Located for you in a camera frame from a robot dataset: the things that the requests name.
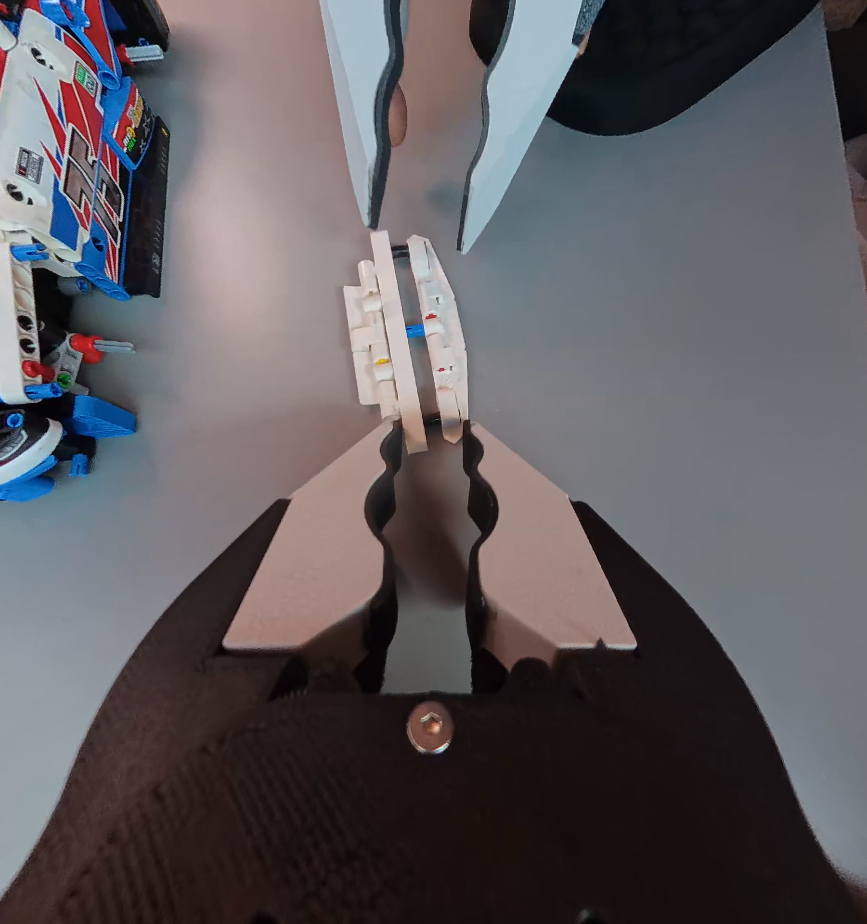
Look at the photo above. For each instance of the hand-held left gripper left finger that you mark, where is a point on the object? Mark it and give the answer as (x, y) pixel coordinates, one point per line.
(310, 570)

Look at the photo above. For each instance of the grey desk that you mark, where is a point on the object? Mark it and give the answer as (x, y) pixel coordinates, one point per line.
(657, 325)

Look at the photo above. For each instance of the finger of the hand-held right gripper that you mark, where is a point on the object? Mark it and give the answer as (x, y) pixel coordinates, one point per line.
(361, 65)
(527, 86)

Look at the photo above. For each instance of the white toy brick assembly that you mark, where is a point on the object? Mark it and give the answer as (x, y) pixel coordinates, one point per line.
(397, 346)

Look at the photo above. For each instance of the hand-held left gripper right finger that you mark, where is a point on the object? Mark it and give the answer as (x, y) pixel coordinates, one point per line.
(549, 577)

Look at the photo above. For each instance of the black quilted cushion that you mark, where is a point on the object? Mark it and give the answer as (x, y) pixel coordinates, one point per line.
(664, 65)

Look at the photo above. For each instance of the toy brick race car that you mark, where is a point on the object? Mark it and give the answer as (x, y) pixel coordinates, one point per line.
(50, 144)

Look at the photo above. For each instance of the person's right hand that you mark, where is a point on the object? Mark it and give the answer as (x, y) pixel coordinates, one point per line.
(400, 115)

